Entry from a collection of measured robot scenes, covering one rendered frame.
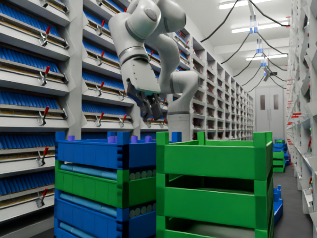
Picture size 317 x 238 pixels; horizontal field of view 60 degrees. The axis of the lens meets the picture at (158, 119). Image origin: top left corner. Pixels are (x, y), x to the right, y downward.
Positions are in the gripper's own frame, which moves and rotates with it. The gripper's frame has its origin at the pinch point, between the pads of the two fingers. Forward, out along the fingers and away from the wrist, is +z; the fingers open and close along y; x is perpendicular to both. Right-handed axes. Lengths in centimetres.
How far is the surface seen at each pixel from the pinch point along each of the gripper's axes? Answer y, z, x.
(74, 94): -24, -48, -69
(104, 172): 15.1, 13.2, -6.5
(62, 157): 16.1, 3.4, -22.0
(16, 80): 9, -46, -59
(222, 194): 10.1, 26.4, 17.8
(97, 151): 16.0, 8.5, -5.7
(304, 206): -124, 46, -18
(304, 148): -124, 16, -3
